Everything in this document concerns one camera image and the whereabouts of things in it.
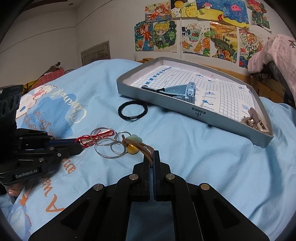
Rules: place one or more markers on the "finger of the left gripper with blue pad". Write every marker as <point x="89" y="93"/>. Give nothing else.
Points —
<point x="69" y="142"/>
<point x="63" y="152"/>

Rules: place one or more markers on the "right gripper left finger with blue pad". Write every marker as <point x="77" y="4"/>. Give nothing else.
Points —
<point x="135" y="186"/>

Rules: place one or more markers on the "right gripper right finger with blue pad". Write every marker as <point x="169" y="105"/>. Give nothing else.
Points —
<point x="167" y="186"/>

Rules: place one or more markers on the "left hand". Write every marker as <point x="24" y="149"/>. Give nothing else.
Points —
<point x="23" y="187"/>

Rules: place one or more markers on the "light blue cartoon bedsheet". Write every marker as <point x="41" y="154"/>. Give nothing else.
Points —
<point x="259" y="182"/>

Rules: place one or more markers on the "red checked cloth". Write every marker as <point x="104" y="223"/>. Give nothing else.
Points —
<point x="46" y="78"/>

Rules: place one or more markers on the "blue watch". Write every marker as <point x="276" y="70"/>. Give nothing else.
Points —
<point x="186" y="92"/>

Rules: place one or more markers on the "grey shallow box tray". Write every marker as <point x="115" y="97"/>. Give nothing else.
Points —
<point x="124" y="86"/>

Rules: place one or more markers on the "beige hair claw clip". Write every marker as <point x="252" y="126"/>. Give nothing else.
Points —
<point x="255" y="121"/>

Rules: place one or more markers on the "grid paper sheet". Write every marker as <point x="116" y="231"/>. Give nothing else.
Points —
<point x="226" y="98"/>

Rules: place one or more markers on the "orange girl drawing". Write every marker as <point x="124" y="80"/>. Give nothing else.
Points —
<point x="144" y="36"/>

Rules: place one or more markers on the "blond boy drawing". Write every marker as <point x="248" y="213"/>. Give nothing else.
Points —
<point x="165" y="36"/>

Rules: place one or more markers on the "white fruit drawing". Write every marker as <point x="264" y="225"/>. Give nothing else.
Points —
<point x="196" y="37"/>

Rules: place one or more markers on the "dinosaur landscape drawing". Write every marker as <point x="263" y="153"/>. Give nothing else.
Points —
<point x="225" y="40"/>

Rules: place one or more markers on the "mermaid girl drawing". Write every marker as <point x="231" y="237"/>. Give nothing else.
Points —
<point x="158" y="12"/>

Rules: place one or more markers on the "crowded red doodle drawing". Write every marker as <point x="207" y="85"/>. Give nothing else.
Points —
<point x="250" y="43"/>

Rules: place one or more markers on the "black yellow moon drawing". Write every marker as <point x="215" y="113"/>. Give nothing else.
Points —
<point x="183" y="9"/>

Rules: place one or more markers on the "pink floral cloth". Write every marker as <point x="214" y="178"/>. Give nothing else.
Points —
<point x="280" y="50"/>

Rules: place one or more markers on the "blue sea jellyfish drawing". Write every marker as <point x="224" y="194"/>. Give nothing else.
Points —
<point x="233" y="12"/>

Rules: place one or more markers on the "red-haired character drawing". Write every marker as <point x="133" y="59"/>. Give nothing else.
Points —
<point x="259" y="17"/>

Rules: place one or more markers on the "brown wall cabinet door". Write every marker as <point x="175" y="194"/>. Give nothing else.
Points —
<point x="97" y="52"/>

